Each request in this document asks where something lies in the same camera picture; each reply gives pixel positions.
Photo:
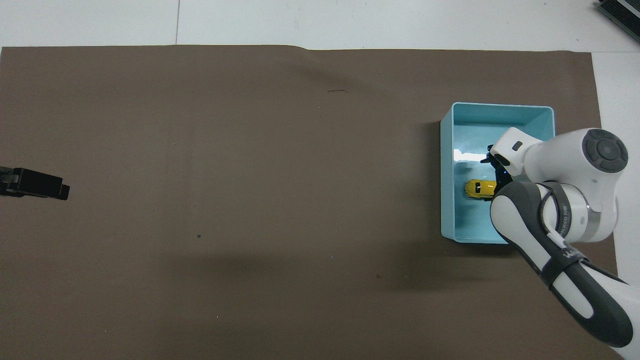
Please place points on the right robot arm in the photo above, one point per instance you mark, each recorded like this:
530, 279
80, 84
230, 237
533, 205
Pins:
560, 160

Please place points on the yellow toy beetle car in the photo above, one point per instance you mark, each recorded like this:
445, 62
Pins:
479, 189

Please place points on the light blue plastic bin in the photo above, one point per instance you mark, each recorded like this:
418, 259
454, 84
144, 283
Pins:
465, 230

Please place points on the dark grey ribbed device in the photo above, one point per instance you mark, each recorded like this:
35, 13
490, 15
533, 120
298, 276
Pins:
622, 11

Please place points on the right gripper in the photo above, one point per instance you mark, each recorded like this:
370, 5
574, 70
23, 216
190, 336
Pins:
502, 176

